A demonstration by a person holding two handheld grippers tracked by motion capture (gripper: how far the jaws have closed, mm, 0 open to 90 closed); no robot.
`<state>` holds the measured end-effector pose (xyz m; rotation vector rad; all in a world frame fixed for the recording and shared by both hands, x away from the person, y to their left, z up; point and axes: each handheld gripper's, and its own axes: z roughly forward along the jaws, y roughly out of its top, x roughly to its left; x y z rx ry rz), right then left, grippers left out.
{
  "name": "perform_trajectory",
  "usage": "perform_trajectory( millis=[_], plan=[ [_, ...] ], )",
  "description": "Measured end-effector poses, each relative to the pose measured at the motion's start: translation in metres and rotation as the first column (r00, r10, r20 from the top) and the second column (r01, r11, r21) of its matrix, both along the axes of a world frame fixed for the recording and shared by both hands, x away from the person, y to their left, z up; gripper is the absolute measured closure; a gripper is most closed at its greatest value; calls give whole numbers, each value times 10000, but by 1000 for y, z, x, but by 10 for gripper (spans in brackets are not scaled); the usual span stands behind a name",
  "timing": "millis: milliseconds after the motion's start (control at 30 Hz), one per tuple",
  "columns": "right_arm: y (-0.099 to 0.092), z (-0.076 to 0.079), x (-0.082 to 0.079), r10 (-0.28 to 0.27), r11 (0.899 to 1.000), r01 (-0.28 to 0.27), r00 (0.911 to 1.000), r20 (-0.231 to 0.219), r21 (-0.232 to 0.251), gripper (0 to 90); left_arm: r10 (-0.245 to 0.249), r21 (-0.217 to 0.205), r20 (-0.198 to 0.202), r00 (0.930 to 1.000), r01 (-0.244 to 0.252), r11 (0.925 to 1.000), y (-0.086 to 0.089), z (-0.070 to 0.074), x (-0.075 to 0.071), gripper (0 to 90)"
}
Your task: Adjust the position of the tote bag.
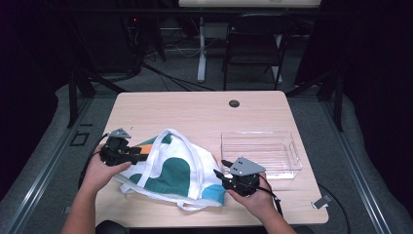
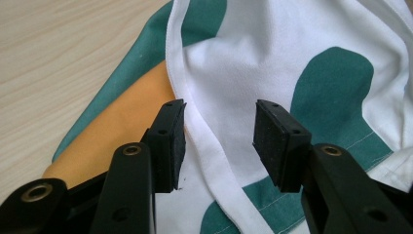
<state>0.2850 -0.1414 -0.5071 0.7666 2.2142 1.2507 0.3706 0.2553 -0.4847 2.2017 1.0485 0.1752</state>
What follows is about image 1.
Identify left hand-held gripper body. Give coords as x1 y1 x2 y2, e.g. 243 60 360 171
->
98 127 132 168

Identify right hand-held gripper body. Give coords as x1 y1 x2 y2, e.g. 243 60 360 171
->
222 156 267 198

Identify clear plastic tray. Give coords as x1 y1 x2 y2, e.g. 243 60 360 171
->
220 130 304 180

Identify white tote bag green patches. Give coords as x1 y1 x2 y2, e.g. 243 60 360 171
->
113 128 227 212

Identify person's right hand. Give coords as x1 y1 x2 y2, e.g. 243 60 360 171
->
227 174 281 222

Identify person's left hand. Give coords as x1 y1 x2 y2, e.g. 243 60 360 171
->
81 144 132 196

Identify black metal stand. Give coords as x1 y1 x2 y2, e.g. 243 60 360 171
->
284 67 346 133
66 66 129 129

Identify black stool seat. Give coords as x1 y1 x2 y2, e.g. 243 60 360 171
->
95 219 129 234

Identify grey tape piece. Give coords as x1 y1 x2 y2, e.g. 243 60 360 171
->
311 194 333 210

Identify white desk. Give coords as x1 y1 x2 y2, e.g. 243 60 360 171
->
177 0 323 84

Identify black folding chair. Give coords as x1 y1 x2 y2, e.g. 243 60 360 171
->
222 13 297 92

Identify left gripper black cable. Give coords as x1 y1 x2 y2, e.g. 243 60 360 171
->
77 133 111 191

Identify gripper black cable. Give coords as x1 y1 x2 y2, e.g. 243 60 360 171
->
257 175 284 218
77 133 111 191

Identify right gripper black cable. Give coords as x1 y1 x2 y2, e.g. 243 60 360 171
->
257 175 284 218

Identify aluminium floor rail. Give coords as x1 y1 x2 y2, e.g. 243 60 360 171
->
0 97 95 234
319 99 394 234

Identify black floor cable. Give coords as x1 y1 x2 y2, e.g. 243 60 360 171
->
141 62 216 93
317 182 353 234

